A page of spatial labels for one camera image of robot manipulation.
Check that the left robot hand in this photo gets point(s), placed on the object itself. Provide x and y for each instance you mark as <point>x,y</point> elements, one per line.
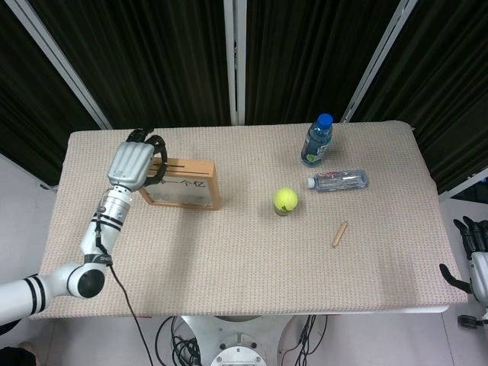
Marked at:
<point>127,164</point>

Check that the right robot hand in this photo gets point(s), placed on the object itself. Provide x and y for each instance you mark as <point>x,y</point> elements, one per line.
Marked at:
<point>481,274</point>

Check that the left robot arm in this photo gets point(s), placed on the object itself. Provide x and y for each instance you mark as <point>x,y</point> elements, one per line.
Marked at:
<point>112,211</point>

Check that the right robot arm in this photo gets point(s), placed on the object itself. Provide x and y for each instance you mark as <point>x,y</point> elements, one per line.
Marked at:
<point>470,321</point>

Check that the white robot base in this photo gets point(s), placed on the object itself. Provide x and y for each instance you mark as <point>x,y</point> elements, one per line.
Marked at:
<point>236,343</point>

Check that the black pleated curtain panel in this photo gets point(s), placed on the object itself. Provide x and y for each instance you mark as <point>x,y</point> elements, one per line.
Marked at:
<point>450,76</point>
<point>23,95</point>
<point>152,57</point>
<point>305,57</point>

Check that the short wooden dowel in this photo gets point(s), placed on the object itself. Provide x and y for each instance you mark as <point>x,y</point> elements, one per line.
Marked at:
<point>339,235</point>

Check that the yellow tennis ball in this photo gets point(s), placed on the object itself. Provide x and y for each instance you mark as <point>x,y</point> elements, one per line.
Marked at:
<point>285,199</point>

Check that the clear plastic water bottle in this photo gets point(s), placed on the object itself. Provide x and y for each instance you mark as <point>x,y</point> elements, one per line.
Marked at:
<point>339,180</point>

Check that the beige woven tablecloth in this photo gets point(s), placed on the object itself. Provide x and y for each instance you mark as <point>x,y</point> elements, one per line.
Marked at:
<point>267,274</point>

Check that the blue sports drink bottle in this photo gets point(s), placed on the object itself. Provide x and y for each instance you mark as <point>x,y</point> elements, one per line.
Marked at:
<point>316,145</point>

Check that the wooden coin box frame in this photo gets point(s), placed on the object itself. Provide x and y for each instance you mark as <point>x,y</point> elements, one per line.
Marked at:
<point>202,171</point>

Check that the white partition frame post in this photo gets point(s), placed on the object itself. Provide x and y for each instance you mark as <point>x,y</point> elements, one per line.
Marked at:
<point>57,57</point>
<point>230,57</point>
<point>380,57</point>

